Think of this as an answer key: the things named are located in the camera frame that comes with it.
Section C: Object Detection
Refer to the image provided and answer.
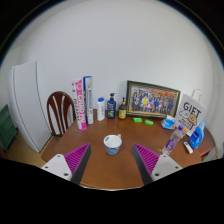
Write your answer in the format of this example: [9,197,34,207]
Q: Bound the blue tissue pack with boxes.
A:
[160,115,177,130]

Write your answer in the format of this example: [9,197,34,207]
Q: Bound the white remote control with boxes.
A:
[183,141,194,155]

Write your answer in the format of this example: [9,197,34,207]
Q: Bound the blue detergent bottle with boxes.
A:
[188,120,207,150]

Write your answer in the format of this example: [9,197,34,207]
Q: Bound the white paper gift bag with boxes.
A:
[174,88,208,138]

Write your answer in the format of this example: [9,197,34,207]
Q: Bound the white bottle with blue cap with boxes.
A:
[96,96,106,122]

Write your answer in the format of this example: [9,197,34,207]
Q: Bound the white refrigerator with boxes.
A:
[8,60,53,153]

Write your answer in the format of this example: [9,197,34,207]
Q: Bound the dark wooden chair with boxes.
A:
[46,90,77,137]

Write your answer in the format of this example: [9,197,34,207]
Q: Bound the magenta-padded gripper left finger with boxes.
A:
[40,143,92,185]

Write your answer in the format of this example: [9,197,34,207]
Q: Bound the white mug with blue print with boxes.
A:
[103,133,123,157]

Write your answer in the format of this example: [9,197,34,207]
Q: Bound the green plastic crate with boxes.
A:
[0,104,18,152]

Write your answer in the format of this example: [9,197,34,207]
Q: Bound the white green shuttlecock tube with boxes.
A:
[82,75,95,126]

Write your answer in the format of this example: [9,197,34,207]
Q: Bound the dark blue pump bottle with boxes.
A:
[106,92,118,120]

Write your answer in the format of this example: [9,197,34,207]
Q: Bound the clear purple-capped water bottle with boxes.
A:
[162,124,185,157]

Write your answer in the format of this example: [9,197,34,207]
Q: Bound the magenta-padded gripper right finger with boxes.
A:
[132,143,184,186]

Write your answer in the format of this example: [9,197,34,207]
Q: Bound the amber pump bottle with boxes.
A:
[118,96,128,120]

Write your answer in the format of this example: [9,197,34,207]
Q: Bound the pink shuttlecock tube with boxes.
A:
[71,78,88,132]

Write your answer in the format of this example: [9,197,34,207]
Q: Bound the framed group photo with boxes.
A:
[125,79,182,120]

